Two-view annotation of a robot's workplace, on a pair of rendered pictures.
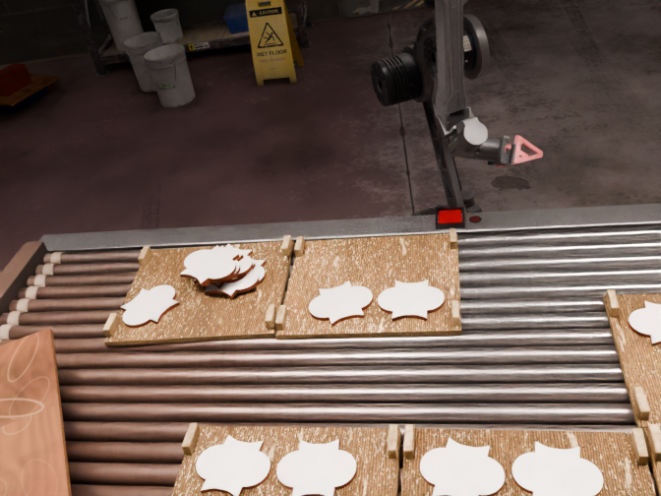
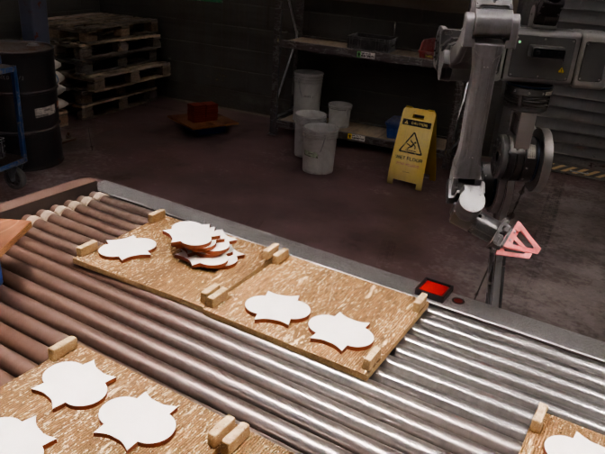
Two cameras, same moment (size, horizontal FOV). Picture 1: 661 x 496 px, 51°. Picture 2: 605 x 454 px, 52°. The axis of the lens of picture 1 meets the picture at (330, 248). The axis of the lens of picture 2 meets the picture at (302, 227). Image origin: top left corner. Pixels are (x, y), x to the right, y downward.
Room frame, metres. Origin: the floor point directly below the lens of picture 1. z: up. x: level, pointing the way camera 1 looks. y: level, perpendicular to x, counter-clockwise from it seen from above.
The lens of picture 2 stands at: (0.05, -0.37, 1.69)
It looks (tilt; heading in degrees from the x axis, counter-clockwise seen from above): 24 degrees down; 16
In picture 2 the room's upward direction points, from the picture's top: 4 degrees clockwise
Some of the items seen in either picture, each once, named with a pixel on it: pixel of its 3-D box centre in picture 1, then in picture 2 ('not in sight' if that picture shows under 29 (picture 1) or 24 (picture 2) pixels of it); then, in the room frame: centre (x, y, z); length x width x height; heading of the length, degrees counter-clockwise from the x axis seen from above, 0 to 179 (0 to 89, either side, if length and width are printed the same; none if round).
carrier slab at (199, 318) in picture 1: (205, 289); (180, 257); (1.37, 0.33, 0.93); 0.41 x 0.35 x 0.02; 79
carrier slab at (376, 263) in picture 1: (372, 283); (320, 307); (1.27, -0.08, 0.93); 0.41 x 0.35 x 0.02; 77
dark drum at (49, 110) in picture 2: not in sight; (19, 104); (3.97, 3.07, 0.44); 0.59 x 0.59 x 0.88
